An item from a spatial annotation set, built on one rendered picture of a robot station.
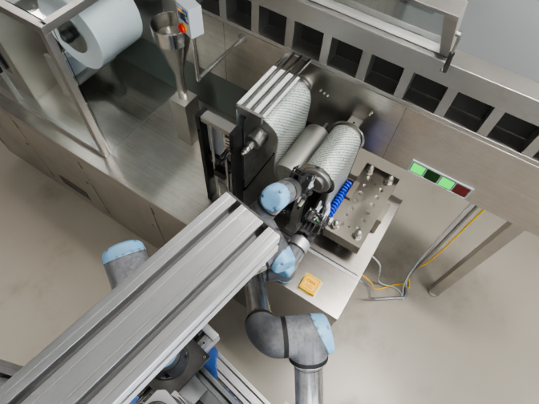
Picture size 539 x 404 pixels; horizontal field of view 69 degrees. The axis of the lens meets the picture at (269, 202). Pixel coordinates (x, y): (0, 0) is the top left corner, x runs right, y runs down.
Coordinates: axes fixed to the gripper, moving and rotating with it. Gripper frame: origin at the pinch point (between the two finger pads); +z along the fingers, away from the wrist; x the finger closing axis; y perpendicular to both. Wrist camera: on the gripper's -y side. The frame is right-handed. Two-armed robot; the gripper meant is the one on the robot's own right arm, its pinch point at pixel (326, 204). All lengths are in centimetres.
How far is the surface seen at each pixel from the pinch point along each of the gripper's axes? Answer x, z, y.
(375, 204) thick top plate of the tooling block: -16.4, 15.9, -6.1
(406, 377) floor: -79, -9, -109
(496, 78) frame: -29, 33, 56
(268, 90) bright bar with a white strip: 34, 7, 36
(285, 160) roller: 20.4, -0.1, 13.8
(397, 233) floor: -38, 75, -109
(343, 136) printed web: 5.7, 16.1, 22.1
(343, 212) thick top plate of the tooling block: -6.9, 4.6, -6.1
